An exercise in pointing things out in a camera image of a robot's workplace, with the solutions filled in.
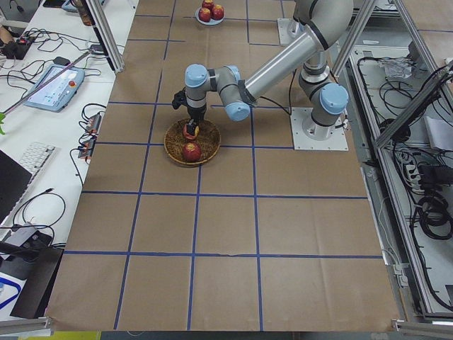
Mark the aluminium frame post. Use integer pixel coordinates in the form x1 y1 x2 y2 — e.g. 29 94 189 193
84 0 125 74

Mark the light blue plate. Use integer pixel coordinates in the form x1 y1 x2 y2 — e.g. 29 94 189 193
195 7 224 26

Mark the white keyboard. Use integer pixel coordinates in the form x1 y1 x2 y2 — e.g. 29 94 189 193
18 142 56 177

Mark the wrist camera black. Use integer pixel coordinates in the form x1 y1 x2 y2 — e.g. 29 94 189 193
171 89 187 110

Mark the red apple on plate front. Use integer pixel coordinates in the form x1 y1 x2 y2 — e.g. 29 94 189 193
211 4 225 21

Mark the red yellow apple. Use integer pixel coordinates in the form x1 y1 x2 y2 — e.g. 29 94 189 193
183 123 197 140

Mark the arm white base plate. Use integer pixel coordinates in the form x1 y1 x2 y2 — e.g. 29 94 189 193
277 18 298 46
290 107 349 152

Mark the red apple on plate back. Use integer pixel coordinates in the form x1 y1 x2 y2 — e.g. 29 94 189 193
202 0 214 11

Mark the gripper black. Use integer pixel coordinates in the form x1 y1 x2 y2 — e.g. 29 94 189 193
186 104 207 137

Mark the dark red apple in basket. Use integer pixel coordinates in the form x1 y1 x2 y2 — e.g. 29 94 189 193
182 142 202 162

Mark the red apple on plate left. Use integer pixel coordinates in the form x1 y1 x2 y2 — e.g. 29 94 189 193
197 7 212 23

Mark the woven wicker basket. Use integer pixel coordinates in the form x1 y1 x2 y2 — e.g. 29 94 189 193
164 119 221 166

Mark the red apple on plate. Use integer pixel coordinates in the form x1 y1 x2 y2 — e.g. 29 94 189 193
202 0 214 11
197 7 212 23
211 4 225 21

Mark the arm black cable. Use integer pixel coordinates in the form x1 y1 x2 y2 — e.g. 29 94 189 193
254 70 298 116

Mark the blue teach pendant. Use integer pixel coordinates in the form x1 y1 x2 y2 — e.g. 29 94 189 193
24 67 85 112

